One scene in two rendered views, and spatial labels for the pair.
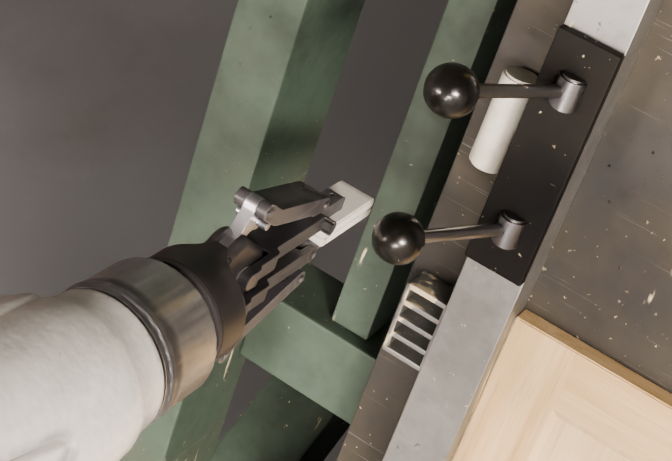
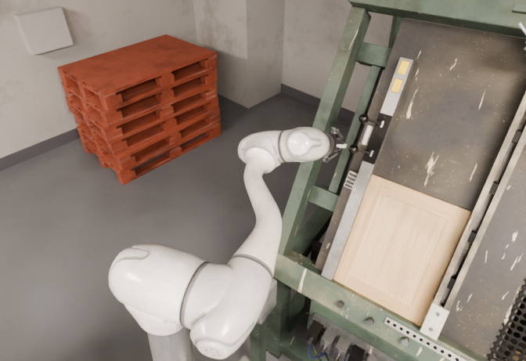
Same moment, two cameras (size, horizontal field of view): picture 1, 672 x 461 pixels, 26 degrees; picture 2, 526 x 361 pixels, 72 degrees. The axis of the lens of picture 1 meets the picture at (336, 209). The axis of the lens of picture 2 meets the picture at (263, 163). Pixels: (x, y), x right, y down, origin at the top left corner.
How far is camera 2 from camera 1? 0.67 m
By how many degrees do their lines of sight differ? 19
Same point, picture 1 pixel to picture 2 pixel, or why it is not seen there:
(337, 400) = (330, 207)
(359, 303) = (334, 185)
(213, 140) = not seen: hidden behind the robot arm
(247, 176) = not seen: hidden behind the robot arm
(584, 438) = (387, 198)
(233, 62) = not seen: hidden behind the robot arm
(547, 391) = (379, 189)
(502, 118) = (368, 133)
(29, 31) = (225, 189)
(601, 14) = (387, 110)
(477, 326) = (365, 175)
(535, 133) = (376, 133)
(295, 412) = (310, 231)
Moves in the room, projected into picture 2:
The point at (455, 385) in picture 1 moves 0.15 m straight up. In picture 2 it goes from (360, 189) to (366, 160)
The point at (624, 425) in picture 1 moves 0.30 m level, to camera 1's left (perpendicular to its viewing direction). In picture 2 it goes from (396, 193) to (320, 193)
